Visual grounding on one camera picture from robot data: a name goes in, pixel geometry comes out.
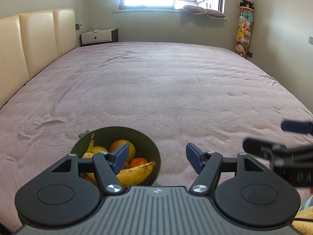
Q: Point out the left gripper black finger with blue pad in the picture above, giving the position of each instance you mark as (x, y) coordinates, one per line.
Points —
(243, 189)
(70, 190)

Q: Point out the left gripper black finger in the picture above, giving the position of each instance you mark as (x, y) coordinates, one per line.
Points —
(294, 164)

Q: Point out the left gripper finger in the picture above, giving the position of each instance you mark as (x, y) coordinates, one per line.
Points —
(301, 127)

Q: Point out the yellow green pear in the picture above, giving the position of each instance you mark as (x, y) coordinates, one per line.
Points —
(98, 149)

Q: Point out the yellow banana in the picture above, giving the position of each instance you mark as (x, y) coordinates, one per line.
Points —
(127, 176)

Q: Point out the large orange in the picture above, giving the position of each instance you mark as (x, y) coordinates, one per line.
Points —
(131, 148)

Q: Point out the green fruit bowl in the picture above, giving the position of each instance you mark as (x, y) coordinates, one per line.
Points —
(145, 147)

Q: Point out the yellow fluffy rug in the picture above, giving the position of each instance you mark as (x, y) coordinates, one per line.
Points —
(303, 221)

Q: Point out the orange tangerine in bowl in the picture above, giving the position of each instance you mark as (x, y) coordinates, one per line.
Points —
(137, 162)

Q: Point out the pink bed blanket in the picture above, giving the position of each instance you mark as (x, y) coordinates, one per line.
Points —
(174, 93)

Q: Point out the plush toy stack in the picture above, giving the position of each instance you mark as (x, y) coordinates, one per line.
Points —
(245, 26)

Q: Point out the cream padded headboard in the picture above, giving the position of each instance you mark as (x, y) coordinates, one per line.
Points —
(30, 42)

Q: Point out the white bedside table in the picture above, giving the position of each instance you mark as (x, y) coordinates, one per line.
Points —
(94, 37)

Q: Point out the grey cushion on windowsill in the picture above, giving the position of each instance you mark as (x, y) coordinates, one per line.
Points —
(197, 10)

